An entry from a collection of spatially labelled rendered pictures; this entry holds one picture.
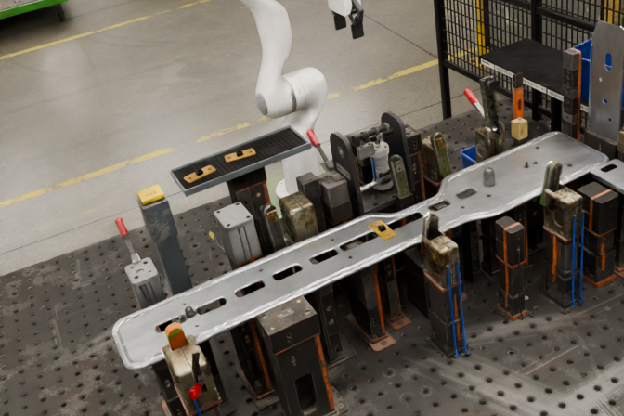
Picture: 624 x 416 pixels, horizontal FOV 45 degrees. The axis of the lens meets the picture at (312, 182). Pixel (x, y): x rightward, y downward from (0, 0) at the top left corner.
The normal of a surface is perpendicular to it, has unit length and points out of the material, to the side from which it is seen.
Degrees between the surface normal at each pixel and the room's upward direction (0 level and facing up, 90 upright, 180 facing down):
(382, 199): 0
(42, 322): 0
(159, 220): 90
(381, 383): 0
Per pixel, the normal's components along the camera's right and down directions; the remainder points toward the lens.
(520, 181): -0.16, -0.84
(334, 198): 0.44, 0.41
